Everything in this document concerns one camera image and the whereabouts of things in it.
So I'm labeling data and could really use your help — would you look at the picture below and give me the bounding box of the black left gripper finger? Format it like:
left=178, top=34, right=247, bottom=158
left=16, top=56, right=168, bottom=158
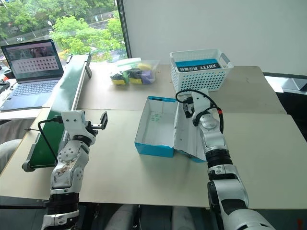
left=99, top=111, right=108, bottom=131

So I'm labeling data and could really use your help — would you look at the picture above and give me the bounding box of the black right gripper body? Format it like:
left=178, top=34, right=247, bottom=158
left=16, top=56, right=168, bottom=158
left=182, top=95, right=195, bottom=120

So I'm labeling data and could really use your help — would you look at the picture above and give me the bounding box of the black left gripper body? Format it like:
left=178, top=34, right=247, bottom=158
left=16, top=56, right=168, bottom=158
left=83, top=120, right=104, bottom=139

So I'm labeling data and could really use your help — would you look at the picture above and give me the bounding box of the blue cardboard box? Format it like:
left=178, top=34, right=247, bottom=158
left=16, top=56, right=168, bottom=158
left=134, top=95, right=208, bottom=164

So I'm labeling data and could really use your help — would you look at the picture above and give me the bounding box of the green conveyor belt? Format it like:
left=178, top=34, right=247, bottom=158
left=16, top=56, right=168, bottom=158
left=22, top=53, right=94, bottom=173

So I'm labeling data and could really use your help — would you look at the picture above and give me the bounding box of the blue packet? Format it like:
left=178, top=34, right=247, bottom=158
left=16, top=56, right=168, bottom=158
left=175, top=58, right=223, bottom=73

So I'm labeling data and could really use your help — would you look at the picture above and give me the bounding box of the white perforated plastic basket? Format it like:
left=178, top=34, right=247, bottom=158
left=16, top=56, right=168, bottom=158
left=169, top=48, right=235, bottom=93

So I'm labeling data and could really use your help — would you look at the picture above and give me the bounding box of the clear bin of toys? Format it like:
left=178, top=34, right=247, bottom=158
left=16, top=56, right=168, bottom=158
left=109, top=58, right=161, bottom=86

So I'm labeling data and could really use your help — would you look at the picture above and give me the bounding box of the open laptop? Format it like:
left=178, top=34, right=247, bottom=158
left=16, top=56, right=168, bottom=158
left=0, top=39, right=65, bottom=112

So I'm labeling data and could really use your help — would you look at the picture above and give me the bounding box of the grey rounded shape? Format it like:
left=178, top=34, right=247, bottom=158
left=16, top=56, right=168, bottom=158
left=0, top=138, right=23, bottom=173

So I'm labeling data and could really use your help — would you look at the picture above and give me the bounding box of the dark rounded shape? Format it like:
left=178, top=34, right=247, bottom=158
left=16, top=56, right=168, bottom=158
left=109, top=204, right=140, bottom=230

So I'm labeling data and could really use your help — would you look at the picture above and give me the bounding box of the grey slanted panel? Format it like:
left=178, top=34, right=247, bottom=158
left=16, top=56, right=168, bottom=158
left=281, top=78, right=307, bottom=92

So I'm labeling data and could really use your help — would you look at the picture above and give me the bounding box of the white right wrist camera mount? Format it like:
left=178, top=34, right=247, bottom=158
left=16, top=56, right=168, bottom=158
left=190, top=88, right=216, bottom=120

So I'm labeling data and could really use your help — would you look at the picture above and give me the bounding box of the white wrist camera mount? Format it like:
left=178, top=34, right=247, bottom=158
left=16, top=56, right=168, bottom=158
left=190, top=88, right=216, bottom=120
left=60, top=110, right=86, bottom=137

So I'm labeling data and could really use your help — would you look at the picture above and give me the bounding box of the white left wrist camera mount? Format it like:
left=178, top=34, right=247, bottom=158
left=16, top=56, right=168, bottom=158
left=60, top=110, right=86, bottom=137

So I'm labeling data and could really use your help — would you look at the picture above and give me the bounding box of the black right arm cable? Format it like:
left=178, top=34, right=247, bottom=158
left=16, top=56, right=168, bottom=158
left=175, top=89, right=225, bottom=135

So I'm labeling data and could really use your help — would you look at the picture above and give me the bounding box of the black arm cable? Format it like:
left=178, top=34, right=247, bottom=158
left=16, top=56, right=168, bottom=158
left=26, top=115, right=64, bottom=166
left=175, top=89, right=225, bottom=135

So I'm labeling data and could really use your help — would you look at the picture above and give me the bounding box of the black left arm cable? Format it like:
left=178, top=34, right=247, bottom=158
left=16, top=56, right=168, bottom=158
left=26, top=115, right=64, bottom=166

